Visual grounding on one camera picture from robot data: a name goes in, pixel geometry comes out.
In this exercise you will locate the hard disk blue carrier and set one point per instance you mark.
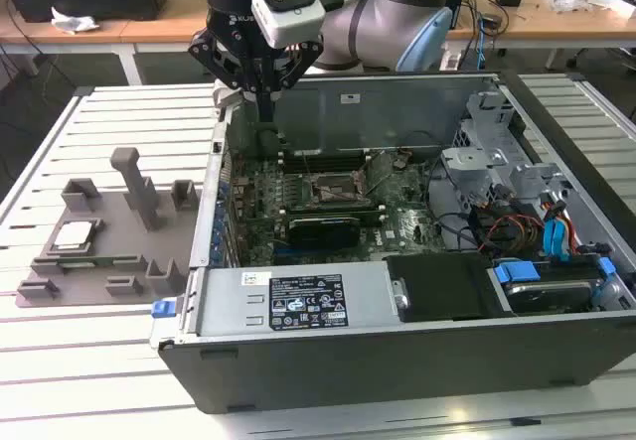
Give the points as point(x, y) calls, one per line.
point(546, 293)

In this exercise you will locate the light wooden desk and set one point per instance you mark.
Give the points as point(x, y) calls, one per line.
point(546, 28)
point(149, 28)

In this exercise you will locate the white flat box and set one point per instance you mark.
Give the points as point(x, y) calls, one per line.
point(616, 3)

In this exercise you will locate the grey power supply unit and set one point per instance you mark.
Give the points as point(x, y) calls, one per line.
point(223, 301)

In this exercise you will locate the black grey PC case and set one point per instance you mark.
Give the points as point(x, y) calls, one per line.
point(397, 375)

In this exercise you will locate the grey parts rack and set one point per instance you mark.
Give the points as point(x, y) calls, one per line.
point(124, 241)

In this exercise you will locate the green RAM stick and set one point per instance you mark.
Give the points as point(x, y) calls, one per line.
point(107, 262)

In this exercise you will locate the grey plastic case latch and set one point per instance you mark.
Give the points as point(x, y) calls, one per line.
point(226, 98)

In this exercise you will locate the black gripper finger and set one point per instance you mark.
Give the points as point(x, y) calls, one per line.
point(308, 60)
point(201, 52)

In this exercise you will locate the black plastic shroud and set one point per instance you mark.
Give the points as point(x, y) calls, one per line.
point(447, 286)

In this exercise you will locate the coin cell battery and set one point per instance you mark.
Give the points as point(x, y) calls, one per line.
point(400, 163)

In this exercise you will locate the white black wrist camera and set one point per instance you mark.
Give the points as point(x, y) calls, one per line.
point(293, 28)

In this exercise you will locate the silver-topped CPU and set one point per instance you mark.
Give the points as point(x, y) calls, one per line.
point(74, 235)

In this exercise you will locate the blue case latch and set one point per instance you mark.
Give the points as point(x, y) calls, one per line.
point(163, 309)

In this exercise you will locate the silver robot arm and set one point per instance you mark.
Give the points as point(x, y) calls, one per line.
point(377, 23)

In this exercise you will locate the CPU socket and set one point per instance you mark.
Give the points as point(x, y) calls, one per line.
point(343, 184)

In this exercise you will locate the green motherboard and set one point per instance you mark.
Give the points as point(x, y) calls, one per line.
point(412, 221)

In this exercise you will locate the black graphics card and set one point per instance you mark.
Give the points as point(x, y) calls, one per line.
point(323, 234)

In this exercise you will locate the grey metal drive cage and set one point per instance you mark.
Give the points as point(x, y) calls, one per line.
point(472, 162)

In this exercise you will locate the thin metal locking lever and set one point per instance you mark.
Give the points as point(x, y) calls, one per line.
point(308, 169)

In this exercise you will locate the crumpled white paper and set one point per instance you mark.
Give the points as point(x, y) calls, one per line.
point(74, 22)

